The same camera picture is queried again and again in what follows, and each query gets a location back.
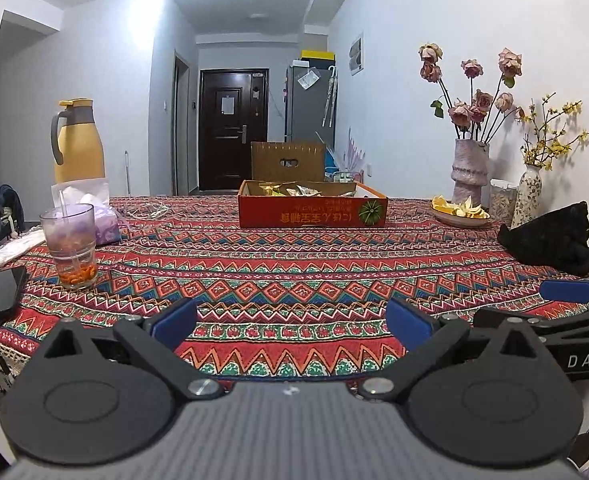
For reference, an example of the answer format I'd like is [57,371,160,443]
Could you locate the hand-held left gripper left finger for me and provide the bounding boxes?
[24,297,225,402]

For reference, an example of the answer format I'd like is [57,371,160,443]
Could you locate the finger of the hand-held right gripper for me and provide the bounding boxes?
[539,275,589,309]
[473,306,589,349]

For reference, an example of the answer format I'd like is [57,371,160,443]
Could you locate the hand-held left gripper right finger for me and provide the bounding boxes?
[357,296,560,404]

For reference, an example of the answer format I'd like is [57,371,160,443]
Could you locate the red cardboard box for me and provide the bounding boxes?
[238,180,389,229]

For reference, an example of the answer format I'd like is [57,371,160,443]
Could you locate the pile of snack packets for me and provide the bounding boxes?
[254,182,358,199]

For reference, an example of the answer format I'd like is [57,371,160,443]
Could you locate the black cloth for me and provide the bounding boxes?
[497,201,589,276]

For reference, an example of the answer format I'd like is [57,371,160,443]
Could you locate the floral ceramic vase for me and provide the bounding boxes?
[511,164,543,228]

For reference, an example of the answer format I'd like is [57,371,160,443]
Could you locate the clear glass jar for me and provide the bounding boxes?
[489,178,519,226]

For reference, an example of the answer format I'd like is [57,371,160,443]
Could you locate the shallow plate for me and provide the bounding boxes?
[431,202,493,229]

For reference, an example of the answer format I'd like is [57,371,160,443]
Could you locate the purple tissue pack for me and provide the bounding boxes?
[51,180,120,247]

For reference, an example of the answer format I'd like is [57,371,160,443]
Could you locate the glass cup with drink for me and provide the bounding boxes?
[39,203,98,290]

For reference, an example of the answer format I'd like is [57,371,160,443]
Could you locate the yellow flower branches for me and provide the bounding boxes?
[517,92,589,168]

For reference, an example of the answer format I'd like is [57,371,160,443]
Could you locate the pink ribbed vase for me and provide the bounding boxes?
[451,138,490,207]

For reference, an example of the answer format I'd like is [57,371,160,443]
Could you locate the dark brown door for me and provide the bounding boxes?
[198,69,268,192]

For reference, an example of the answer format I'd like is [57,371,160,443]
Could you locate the brown cardboard box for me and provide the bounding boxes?
[250,141,327,182]

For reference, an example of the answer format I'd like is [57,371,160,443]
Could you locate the yellow thermos jug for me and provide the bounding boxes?
[50,99,106,184]

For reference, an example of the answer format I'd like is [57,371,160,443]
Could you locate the dried pink roses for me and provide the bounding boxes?
[419,42,525,141]

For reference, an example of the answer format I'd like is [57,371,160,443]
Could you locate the grey refrigerator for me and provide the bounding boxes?
[284,65,339,143]

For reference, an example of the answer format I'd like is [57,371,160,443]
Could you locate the hanging folded umbrellas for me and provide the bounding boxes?
[322,65,338,128]

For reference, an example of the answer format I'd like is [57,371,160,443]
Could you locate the white cable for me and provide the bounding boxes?
[117,202,168,219]

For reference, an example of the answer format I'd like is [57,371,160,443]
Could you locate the purple flower wall sticker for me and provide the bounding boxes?
[342,127,366,176]

